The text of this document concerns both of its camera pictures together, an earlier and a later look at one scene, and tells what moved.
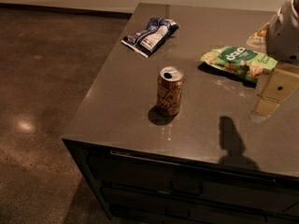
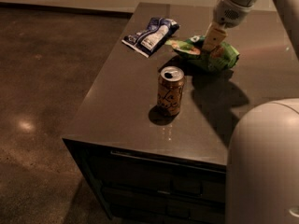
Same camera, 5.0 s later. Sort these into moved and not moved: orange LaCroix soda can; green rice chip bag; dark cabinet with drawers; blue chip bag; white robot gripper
Moved: green rice chip bag; white robot gripper
Not moved: blue chip bag; orange LaCroix soda can; dark cabinet with drawers
